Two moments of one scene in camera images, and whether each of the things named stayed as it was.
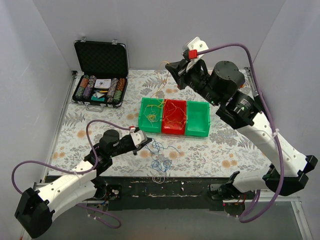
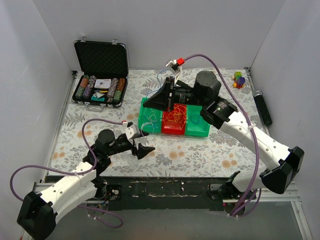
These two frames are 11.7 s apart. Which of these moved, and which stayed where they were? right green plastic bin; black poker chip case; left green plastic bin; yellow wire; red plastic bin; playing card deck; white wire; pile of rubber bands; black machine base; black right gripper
Moved: pile of rubber bands; yellow wire; black right gripper; white wire
Stayed: playing card deck; left green plastic bin; black machine base; right green plastic bin; red plastic bin; black poker chip case
